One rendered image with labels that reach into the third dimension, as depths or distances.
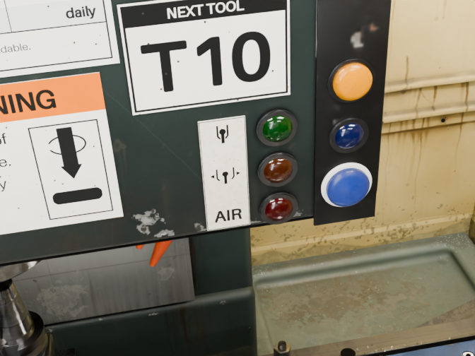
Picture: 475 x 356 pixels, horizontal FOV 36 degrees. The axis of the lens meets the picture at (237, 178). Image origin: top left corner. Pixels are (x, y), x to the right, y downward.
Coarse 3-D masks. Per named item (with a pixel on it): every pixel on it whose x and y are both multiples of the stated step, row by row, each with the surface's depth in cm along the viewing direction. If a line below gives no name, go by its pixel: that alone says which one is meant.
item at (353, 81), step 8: (352, 64) 45; (360, 64) 45; (344, 72) 45; (352, 72) 45; (360, 72) 45; (368, 72) 46; (336, 80) 45; (344, 80) 45; (352, 80) 45; (360, 80) 46; (368, 80) 46; (336, 88) 46; (344, 88) 46; (352, 88) 46; (360, 88) 46; (368, 88) 46; (344, 96) 46; (352, 96) 46; (360, 96) 46
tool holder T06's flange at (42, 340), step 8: (32, 312) 82; (40, 320) 81; (40, 328) 80; (32, 336) 79; (40, 336) 79; (24, 344) 78; (32, 344) 78; (40, 344) 80; (0, 352) 77; (8, 352) 78; (16, 352) 79; (24, 352) 78; (32, 352) 79; (40, 352) 80
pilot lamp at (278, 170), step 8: (272, 160) 48; (280, 160) 48; (264, 168) 48; (272, 168) 48; (280, 168) 48; (288, 168) 49; (264, 176) 49; (272, 176) 49; (280, 176) 49; (288, 176) 49
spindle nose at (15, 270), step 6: (18, 264) 67; (24, 264) 67; (30, 264) 68; (36, 264) 68; (0, 270) 66; (6, 270) 66; (12, 270) 66; (18, 270) 67; (24, 270) 67; (0, 276) 66; (6, 276) 66; (12, 276) 67; (0, 282) 67
